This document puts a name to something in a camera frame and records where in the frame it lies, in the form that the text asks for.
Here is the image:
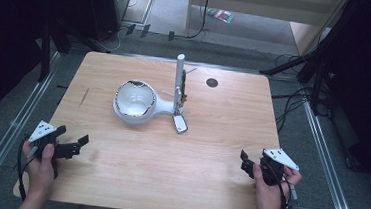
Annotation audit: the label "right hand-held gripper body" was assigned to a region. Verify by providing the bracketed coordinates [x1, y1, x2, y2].
[257, 147, 302, 189]

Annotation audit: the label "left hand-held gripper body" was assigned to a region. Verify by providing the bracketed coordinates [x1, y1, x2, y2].
[27, 118, 83, 161]

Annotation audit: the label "silver key fob keychain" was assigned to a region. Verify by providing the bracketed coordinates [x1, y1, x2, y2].
[170, 93, 191, 135]

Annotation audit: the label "white key rack stand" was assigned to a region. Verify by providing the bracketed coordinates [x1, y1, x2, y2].
[111, 48, 199, 130]

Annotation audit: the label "person's right hand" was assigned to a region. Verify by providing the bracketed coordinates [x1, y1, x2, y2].
[249, 163, 304, 209]

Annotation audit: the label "person's left hand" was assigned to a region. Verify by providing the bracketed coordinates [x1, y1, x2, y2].
[18, 140, 62, 202]

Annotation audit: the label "white bowl with silver rim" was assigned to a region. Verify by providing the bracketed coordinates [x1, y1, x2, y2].
[113, 78, 159, 119]

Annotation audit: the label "black metal stand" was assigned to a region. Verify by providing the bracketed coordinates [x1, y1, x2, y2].
[37, 22, 54, 84]

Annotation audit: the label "black round table grommet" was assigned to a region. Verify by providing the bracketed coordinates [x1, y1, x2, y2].
[205, 77, 220, 89]

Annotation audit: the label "black tripod stand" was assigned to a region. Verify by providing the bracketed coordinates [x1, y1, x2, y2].
[255, 0, 360, 118]

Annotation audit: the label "black cabinet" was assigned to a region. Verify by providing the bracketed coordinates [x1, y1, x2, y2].
[80, 0, 132, 44]

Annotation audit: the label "colourful packet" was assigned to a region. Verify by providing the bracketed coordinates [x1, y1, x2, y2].
[205, 7, 236, 24]

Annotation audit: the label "light wooden shelf unit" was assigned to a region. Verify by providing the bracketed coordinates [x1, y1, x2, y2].
[183, 0, 351, 60]

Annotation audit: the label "metal floor rail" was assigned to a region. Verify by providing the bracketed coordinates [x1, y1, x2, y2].
[0, 47, 62, 209]
[293, 99, 370, 209]

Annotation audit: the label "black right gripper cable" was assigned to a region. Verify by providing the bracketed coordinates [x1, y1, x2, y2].
[264, 167, 302, 209]

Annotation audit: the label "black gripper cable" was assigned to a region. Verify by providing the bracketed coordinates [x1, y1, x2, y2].
[264, 167, 302, 209]
[13, 139, 33, 202]

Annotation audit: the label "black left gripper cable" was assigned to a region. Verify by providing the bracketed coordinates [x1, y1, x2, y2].
[13, 139, 33, 202]

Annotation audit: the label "black floor cables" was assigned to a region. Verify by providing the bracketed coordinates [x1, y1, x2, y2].
[267, 52, 316, 136]

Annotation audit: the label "white cable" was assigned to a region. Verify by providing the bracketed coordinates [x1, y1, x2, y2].
[94, 23, 127, 55]

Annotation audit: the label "black hanging cable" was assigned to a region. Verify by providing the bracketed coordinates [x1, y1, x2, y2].
[186, 0, 214, 41]

